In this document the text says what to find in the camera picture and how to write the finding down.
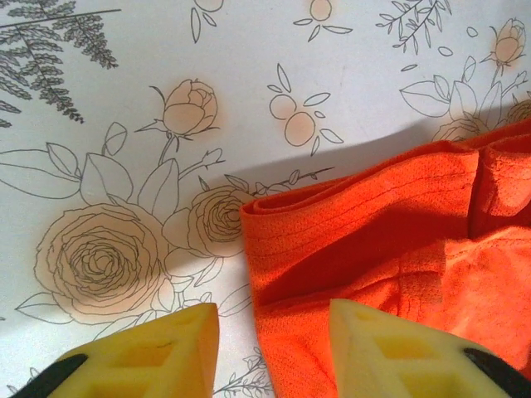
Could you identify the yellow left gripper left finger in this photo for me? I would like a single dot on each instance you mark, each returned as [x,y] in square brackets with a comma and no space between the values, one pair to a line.
[166,356]

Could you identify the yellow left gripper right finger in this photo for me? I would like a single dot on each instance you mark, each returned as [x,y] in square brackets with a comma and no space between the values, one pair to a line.
[398,360]

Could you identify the orange t-shirt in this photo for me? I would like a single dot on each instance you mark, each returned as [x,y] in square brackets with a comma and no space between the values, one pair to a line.
[373,232]

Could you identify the floral tablecloth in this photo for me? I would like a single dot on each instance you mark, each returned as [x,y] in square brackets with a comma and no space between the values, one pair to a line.
[145,124]

